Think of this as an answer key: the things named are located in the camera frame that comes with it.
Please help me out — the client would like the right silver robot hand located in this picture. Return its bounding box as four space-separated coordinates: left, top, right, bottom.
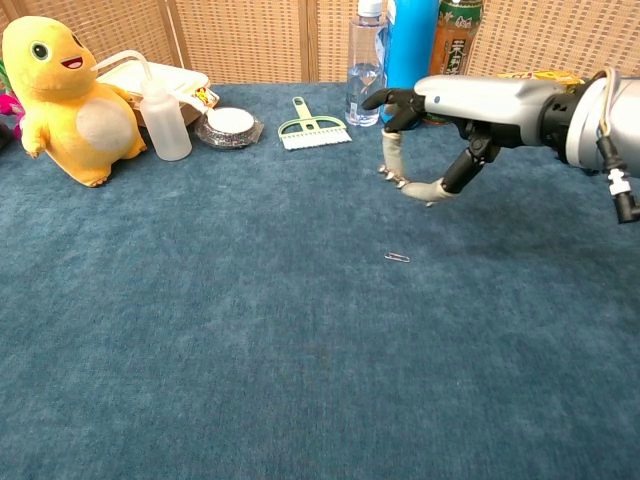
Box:
361 74 571 207

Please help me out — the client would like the yellow biscuit packet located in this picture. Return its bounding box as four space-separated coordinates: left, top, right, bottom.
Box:
497 69 586 87

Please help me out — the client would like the green tea drink bottle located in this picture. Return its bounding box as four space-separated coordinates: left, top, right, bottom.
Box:
422 0 485 126

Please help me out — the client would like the blue plastic bottle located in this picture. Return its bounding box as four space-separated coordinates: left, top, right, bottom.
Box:
380 0 440 125

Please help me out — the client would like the clear plastic water bottle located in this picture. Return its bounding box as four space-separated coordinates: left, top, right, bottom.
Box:
345 0 388 128

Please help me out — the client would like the green plastic cleaning brush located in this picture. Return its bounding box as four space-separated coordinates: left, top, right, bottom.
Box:
277 96 353 151

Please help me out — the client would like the woven wicker folding screen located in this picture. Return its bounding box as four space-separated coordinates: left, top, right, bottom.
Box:
0 0 640 85

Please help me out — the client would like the round clear lidded cup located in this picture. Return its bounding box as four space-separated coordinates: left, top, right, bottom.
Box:
194 107 264 150

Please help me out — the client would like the small orange snack packet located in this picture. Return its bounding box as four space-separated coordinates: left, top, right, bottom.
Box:
192 85 220 111

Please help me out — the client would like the beige lidded lunch box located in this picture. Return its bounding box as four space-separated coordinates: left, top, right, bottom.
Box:
97 62 211 129

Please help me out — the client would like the blue felt table cloth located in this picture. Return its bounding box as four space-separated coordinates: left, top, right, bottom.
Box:
0 77 640 480

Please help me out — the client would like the white squeeze wash bottle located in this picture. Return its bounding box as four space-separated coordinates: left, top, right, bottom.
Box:
91 49 193 162

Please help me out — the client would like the yellow plush dinosaur toy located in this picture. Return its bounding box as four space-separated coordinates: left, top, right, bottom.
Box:
1 15 148 188

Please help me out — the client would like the colourful feather shuttlecock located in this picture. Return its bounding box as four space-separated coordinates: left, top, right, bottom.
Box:
0 59 26 139

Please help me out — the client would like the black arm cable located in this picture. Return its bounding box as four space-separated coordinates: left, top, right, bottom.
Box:
594 67 640 225

